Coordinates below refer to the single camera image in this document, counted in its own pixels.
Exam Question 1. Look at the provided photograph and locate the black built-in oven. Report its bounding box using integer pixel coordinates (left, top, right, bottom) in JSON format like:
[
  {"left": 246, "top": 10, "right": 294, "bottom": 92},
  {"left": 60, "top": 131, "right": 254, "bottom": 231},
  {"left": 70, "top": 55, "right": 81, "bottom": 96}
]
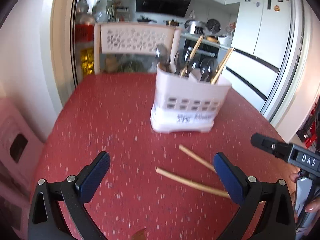
[{"left": 184, "top": 39, "right": 220, "bottom": 59}]

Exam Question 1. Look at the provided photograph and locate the white perforated basket rack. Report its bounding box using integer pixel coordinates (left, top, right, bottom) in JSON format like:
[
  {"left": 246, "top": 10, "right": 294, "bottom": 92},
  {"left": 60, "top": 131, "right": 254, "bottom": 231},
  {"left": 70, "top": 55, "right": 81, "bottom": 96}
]
[{"left": 93, "top": 22, "right": 182, "bottom": 74}]

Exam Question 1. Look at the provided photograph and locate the person's right hand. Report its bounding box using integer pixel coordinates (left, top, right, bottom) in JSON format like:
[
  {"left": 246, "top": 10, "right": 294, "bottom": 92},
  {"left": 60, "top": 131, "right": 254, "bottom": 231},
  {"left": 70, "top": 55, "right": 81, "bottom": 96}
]
[{"left": 289, "top": 172, "right": 320, "bottom": 214}]

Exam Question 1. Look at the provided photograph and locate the brass cooking pot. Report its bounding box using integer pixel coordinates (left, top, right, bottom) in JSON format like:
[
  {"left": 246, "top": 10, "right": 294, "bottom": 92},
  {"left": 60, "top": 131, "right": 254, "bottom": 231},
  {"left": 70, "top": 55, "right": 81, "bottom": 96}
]
[{"left": 164, "top": 19, "right": 181, "bottom": 27}]

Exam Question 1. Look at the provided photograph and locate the wooden chopstick low diagonal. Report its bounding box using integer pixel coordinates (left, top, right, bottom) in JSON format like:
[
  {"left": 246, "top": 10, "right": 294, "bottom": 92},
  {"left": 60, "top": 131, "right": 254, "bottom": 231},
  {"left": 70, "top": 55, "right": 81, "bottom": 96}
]
[{"left": 210, "top": 47, "right": 234, "bottom": 85}]

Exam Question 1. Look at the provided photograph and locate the wooden chopstick short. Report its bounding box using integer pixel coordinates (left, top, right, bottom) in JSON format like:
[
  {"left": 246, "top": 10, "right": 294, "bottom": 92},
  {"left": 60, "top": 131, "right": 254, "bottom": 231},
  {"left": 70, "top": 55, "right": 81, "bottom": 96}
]
[{"left": 156, "top": 167, "right": 231, "bottom": 199}]

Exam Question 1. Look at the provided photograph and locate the black range hood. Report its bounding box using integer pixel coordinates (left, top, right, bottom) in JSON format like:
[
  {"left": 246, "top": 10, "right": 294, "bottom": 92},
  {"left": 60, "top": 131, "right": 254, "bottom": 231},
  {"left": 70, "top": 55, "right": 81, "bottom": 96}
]
[{"left": 136, "top": 0, "right": 191, "bottom": 17}]

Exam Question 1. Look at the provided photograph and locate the white plastic utensil holder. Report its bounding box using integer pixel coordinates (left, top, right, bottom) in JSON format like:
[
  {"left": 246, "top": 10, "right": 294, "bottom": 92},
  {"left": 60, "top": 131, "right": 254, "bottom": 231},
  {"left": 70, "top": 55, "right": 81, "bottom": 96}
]
[{"left": 150, "top": 68, "right": 232, "bottom": 133}]

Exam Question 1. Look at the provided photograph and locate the dark handled spoon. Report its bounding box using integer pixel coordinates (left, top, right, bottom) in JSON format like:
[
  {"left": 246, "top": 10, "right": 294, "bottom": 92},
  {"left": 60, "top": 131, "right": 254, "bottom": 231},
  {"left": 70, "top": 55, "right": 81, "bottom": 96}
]
[
  {"left": 185, "top": 54, "right": 201, "bottom": 77},
  {"left": 156, "top": 44, "right": 171, "bottom": 73},
  {"left": 200, "top": 57, "right": 217, "bottom": 82}
]

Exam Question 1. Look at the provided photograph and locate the pink plastic stool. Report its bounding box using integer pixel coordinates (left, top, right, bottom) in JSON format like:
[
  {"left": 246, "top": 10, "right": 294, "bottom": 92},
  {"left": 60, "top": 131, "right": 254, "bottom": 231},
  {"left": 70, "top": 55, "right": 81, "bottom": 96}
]
[{"left": 1, "top": 98, "right": 43, "bottom": 239}]

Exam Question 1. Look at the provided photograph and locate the wooden chopstick long diagonal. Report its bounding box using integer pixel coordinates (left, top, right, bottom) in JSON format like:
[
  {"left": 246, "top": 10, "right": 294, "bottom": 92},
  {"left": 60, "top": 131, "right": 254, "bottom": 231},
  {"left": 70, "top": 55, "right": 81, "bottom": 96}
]
[{"left": 180, "top": 35, "right": 203, "bottom": 77}]

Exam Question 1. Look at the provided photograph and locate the white refrigerator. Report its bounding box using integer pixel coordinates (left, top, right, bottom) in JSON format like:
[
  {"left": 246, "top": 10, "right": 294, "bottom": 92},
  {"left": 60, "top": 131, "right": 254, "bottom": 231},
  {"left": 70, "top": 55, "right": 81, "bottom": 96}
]
[{"left": 222, "top": 0, "right": 292, "bottom": 111}]

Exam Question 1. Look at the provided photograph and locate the dark handled spoon front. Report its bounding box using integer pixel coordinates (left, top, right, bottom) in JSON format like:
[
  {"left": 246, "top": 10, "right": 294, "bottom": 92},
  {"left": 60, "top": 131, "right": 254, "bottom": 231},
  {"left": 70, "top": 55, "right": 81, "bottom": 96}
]
[{"left": 200, "top": 57, "right": 217, "bottom": 82}]

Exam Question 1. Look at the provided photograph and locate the silver rice cooker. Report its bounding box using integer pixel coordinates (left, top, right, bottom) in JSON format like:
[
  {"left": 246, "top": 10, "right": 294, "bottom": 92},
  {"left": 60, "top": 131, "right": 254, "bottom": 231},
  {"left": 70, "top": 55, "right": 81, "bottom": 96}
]
[{"left": 187, "top": 21, "right": 206, "bottom": 35}]

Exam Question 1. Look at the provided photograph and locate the yellow oil bottle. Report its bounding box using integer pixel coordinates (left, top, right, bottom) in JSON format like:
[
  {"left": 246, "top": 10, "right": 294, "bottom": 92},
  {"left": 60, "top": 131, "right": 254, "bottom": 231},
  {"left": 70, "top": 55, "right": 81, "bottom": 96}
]
[{"left": 80, "top": 47, "right": 94, "bottom": 77}]

